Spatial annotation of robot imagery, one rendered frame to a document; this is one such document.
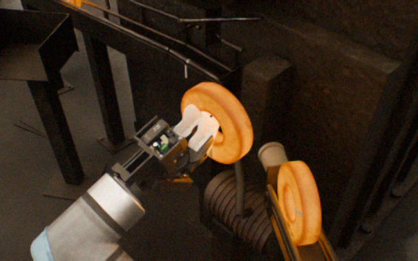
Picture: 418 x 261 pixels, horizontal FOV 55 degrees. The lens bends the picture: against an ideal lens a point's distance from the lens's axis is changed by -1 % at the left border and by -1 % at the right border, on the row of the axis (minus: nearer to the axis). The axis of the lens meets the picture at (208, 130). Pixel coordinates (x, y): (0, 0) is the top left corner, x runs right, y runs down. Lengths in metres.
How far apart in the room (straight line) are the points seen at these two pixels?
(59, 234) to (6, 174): 1.31
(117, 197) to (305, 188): 0.31
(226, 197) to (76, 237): 0.48
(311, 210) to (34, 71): 0.95
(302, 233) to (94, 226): 0.35
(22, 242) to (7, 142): 0.57
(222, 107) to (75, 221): 0.29
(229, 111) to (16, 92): 1.81
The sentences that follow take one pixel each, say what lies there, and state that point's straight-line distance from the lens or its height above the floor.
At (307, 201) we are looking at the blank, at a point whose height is 0.77.
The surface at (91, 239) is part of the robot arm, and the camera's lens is 0.63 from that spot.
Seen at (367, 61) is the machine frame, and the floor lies 0.87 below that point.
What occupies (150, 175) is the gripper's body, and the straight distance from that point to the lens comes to 0.66.
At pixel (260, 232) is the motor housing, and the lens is 0.97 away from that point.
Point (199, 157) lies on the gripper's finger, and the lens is 0.67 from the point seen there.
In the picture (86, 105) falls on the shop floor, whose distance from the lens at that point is 2.14.
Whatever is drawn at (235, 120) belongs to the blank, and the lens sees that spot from 0.67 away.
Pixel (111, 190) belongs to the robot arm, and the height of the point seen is 0.84.
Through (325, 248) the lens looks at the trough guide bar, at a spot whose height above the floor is 0.68.
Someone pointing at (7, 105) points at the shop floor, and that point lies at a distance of 2.30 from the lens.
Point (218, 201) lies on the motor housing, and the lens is 1.02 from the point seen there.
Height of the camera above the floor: 1.33
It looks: 44 degrees down
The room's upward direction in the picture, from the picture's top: straight up
